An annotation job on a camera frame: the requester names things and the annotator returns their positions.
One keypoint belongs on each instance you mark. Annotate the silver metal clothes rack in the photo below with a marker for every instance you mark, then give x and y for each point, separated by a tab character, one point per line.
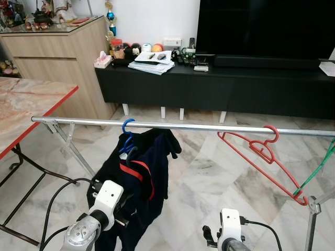
209	128

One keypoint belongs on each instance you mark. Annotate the white paper sheet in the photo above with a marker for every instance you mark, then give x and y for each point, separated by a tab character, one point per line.
327	69

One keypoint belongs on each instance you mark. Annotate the gold and blue trophy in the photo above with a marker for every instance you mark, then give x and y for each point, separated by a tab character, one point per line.
110	15

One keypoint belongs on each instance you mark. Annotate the red-lidded jar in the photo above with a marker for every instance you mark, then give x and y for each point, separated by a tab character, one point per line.
116	46

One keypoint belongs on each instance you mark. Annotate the white wall socket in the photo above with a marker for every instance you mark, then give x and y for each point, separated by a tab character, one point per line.
171	43

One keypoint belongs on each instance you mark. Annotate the pink tissue box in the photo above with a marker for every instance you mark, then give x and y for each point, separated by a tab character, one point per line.
103	61

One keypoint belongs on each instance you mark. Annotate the stack of white papers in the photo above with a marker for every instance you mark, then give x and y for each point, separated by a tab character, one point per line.
152	67

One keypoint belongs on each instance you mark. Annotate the black teapot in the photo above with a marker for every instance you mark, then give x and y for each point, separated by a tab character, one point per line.
42	18

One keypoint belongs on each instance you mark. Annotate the green plastic hanger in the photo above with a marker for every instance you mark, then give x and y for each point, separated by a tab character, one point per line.
320	161

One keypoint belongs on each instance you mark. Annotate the light wooden cabinet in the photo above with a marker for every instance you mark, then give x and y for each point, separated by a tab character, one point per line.
52	68

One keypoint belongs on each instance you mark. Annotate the white figurine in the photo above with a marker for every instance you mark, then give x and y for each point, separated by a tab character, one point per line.
64	10

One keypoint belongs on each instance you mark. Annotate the black flat television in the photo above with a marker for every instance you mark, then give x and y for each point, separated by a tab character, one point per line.
261	26

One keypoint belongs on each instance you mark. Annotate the red plastic hanger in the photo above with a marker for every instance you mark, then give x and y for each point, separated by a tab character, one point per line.
303	200

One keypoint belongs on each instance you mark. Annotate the blue plastic hanger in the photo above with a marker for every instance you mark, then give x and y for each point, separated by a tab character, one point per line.
124	125

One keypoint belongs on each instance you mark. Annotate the black television console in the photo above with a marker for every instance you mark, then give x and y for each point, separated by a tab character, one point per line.
209	91

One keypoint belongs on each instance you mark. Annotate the navy polo shirt red trim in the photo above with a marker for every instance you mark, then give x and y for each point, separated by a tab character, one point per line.
159	183

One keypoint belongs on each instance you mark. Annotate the marble table with red edge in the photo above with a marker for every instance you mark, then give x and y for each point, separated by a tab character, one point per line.
26	104

